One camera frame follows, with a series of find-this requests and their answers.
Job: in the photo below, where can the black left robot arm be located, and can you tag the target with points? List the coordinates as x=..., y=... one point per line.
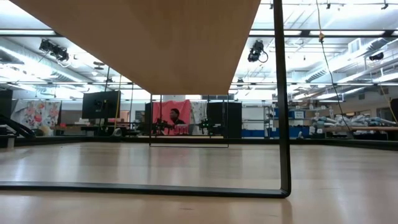
x=18, y=128

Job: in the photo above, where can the background black robot arm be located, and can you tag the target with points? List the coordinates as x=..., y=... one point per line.
x=161, y=126
x=206, y=124

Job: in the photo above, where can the white patterned cloth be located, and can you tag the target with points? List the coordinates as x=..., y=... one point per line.
x=199, y=112

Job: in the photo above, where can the person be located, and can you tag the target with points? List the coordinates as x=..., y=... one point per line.
x=175, y=116

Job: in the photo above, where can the black partition panel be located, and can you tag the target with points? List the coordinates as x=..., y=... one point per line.
x=233, y=119

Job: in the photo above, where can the red cloth backdrop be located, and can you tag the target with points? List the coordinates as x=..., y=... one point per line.
x=161, y=110

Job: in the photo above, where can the light wooden tray board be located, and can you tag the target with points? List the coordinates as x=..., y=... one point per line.
x=155, y=46

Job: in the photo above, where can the blue bin shelving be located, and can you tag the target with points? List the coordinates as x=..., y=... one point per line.
x=292, y=132

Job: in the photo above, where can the black monitor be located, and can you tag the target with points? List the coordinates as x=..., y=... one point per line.
x=93, y=105

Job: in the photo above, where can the teal white bagged items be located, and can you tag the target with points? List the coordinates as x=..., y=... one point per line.
x=342, y=120

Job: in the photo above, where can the wooden workbench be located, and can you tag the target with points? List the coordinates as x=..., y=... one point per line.
x=357, y=128

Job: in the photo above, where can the floral cloth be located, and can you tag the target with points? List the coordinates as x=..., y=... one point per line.
x=37, y=116

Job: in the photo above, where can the black cabinet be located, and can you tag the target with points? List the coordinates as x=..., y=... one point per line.
x=5, y=102

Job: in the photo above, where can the black ceiling camera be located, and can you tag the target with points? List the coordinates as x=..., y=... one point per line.
x=255, y=51
x=54, y=51
x=376, y=56

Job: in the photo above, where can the black aluminium table frame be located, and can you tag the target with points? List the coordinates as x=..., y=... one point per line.
x=311, y=142

